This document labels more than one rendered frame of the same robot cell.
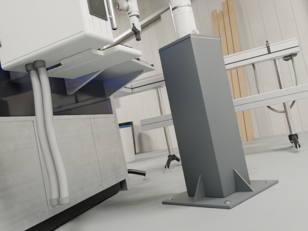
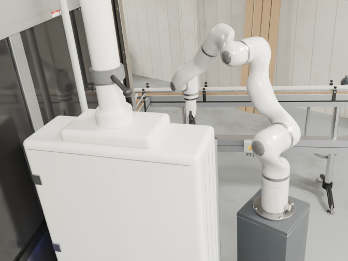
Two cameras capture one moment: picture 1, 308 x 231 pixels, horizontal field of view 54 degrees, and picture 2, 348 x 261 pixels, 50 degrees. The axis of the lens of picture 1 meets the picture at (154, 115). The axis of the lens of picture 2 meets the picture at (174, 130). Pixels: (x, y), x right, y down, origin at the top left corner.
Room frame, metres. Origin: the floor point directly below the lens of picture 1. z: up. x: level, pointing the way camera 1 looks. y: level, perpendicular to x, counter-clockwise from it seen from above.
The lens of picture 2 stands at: (0.38, 0.31, 1.99)
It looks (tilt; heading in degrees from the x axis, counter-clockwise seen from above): 27 degrees down; 354
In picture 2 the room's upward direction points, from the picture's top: 5 degrees counter-clockwise
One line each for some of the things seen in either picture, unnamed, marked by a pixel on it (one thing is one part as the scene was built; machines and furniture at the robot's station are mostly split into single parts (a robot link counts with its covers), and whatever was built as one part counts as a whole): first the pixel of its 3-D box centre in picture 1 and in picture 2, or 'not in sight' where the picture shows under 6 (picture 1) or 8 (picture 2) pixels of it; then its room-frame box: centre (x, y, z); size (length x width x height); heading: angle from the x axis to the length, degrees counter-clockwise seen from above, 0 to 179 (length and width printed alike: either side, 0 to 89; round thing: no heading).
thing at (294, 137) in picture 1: (294, 141); (327, 188); (2.74, -1.18, 0.07); 0.50 x 0.08 x 0.14; 161
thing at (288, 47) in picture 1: (193, 69); (234, 94); (2.98, -0.47, 0.92); 1.90 x 0.15 x 0.16; 71
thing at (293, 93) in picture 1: (217, 109); (254, 143); (2.93, -0.61, 0.49); 1.60 x 0.08 x 0.12; 71
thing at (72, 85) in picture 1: (90, 77); not in sight; (1.80, 0.33, 0.79); 0.34 x 0.03 x 0.13; 71
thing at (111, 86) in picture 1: (124, 84); not in sight; (2.27, 0.17, 0.79); 0.34 x 0.03 x 0.13; 71
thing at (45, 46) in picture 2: not in sight; (70, 96); (1.75, 0.54, 1.50); 0.47 x 0.01 x 0.59; 161
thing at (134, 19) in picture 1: (135, 23); (191, 105); (2.21, 0.00, 1.21); 0.10 x 0.07 x 0.11; 162
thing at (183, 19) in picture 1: (184, 26); (274, 191); (1.70, -0.27, 0.95); 0.19 x 0.19 x 0.18
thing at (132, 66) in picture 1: (106, 70); not in sight; (2.04, 0.26, 0.87); 0.70 x 0.48 x 0.02; 161
